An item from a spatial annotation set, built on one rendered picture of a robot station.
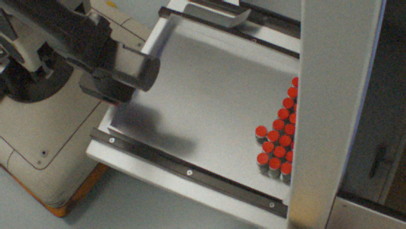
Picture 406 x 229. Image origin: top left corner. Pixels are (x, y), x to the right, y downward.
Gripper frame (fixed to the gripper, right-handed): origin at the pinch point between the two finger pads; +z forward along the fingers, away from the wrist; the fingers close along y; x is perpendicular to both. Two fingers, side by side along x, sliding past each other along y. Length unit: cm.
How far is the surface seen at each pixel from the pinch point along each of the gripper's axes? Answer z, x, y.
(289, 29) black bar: 0.1, 26.3, 23.1
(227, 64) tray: 2.0, 15.4, 14.6
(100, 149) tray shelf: 2.3, -9.2, 0.3
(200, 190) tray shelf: 2.2, -9.0, 20.4
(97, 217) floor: 90, -6, -25
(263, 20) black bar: 0.2, 26.1, 17.7
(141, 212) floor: 90, 1, -13
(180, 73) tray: 2.0, 10.3, 7.5
